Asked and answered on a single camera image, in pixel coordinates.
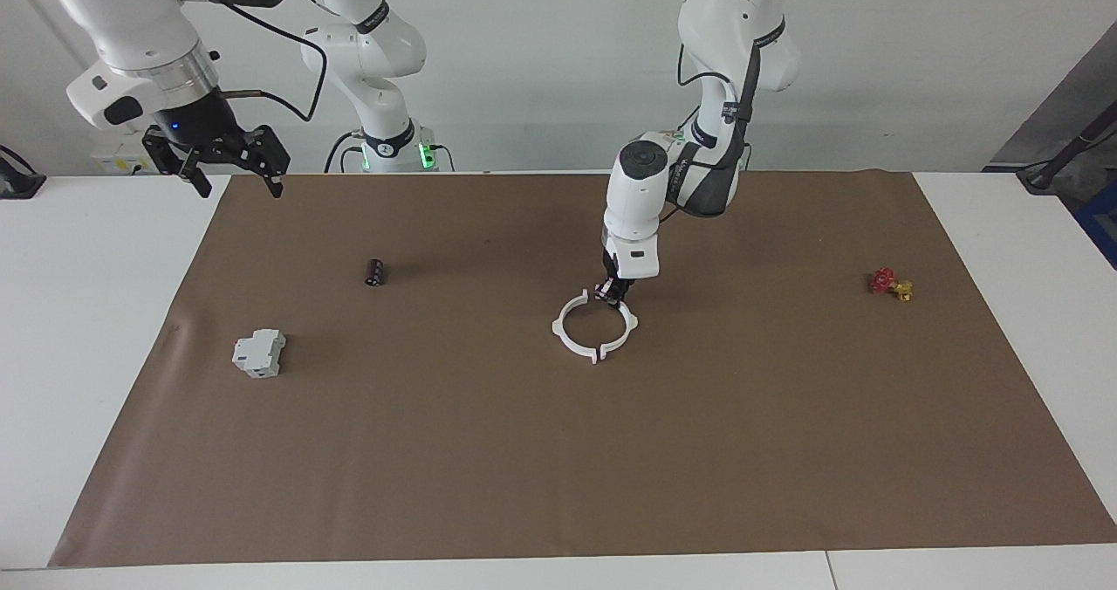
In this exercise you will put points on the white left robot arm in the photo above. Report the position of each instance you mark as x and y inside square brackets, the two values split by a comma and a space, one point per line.
[633, 197]

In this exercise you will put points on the white circuit breaker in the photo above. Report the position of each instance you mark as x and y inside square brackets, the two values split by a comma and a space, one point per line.
[259, 353]

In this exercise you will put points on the black table clamp mount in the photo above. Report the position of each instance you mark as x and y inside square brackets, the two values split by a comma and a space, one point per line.
[17, 184]

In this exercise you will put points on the white power strip box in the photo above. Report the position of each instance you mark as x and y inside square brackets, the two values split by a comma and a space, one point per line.
[118, 161]

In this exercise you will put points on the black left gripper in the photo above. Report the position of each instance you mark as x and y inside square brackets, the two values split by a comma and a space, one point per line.
[621, 289]

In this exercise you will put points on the black cylindrical capacitor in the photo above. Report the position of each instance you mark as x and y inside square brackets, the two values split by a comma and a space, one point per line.
[376, 272]

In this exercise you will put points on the black stand pole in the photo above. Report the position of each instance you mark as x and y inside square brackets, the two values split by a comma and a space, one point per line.
[1060, 158]

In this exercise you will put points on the blue plastic crate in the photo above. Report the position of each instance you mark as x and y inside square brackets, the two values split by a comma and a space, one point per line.
[1101, 223]

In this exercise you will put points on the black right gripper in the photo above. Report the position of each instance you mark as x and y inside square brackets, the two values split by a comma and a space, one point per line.
[196, 127]

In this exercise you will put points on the brown paper table mat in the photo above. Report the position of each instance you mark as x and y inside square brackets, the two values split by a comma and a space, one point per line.
[558, 450]

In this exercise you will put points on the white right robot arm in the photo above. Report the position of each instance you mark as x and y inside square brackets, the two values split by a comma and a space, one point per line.
[131, 23]

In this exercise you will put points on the red and yellow valve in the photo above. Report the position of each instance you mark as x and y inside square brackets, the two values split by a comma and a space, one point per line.
[885, 281]

